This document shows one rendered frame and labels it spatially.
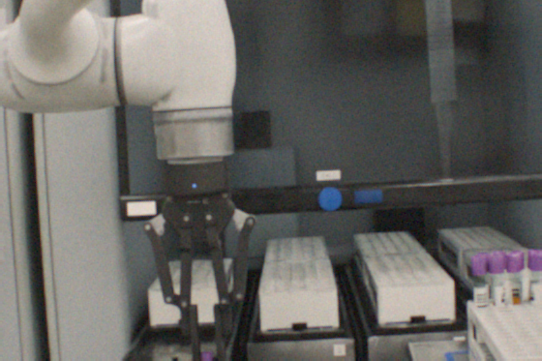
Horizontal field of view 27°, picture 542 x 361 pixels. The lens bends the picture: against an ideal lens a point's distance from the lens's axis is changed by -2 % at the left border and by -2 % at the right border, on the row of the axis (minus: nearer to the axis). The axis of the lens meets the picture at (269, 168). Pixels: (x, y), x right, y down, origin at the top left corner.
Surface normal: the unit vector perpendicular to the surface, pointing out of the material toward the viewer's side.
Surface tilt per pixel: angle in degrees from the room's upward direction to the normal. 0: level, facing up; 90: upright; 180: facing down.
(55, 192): 90
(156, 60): 92
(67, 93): 150
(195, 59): 91
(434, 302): 90
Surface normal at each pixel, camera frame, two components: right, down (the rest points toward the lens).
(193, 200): -0.02, 0.05
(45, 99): -0.03, 0.88
